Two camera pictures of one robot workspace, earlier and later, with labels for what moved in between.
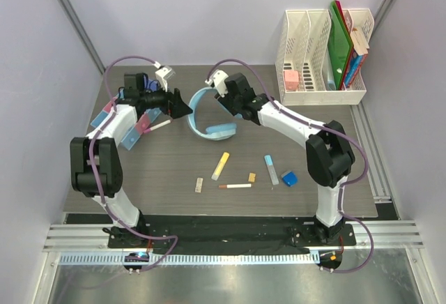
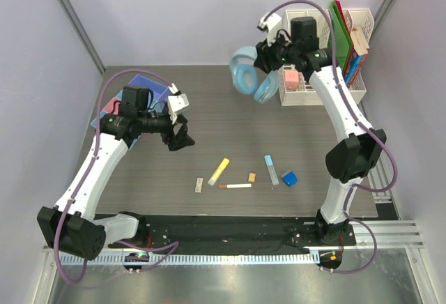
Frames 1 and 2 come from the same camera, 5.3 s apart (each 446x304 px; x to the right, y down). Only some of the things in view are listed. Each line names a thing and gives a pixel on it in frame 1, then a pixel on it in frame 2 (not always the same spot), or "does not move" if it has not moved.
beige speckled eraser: x=198 y=185 does not move
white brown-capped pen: x=235 y=185 does not move
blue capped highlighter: x=271 y=169 does not move
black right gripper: x=224 y=100 to x=264 y=58
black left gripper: x=173 y=104 to x=181 y=139
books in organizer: x=358 y=57 does not move
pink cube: x=291 y=80 does not move
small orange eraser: x=251 y=177 does not move
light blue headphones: x=215 y=132 to x=247 y=79
